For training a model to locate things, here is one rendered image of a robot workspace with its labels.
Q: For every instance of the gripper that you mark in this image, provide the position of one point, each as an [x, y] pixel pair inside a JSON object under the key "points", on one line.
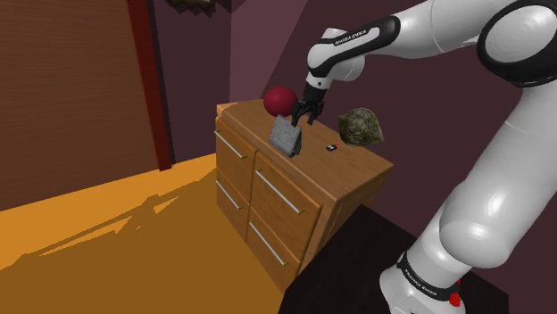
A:
{"points": [[312, 96]]}

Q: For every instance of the dark red ball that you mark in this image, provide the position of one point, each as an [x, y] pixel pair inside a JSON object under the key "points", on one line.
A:
{"points": [[279, 100]]}

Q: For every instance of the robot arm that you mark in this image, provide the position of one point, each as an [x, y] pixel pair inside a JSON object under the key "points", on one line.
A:
{"points": [[487, 182]]}

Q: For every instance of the wooden chest of drawers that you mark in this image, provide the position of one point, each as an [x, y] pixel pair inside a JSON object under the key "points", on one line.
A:
{"points": [[313, 174]]}

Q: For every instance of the dark red door frame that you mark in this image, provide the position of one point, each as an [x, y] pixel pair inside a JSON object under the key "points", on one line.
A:
{"points": [[150, 82]]}

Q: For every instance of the olive green patterned cushion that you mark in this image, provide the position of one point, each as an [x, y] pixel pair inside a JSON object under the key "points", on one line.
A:
{"points": [[359, 126]]}

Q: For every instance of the grey speckled folded card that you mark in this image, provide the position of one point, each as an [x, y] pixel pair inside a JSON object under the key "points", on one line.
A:
{"points": [[283, 135]]}

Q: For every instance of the small black and red object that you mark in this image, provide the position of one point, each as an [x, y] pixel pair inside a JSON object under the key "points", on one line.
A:
{"points": [[333, 148]]}

